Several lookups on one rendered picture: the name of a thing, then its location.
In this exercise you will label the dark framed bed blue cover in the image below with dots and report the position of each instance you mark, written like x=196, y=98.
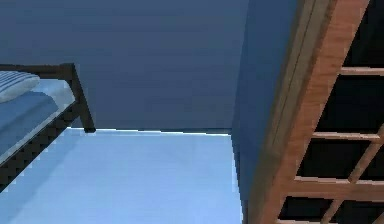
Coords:
x=30, y=116

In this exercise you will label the brown wooden framed window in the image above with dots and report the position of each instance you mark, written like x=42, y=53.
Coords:
x=320, y=133

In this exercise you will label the striped white pillow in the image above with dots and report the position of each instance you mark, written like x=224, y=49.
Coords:
x=15, y=84

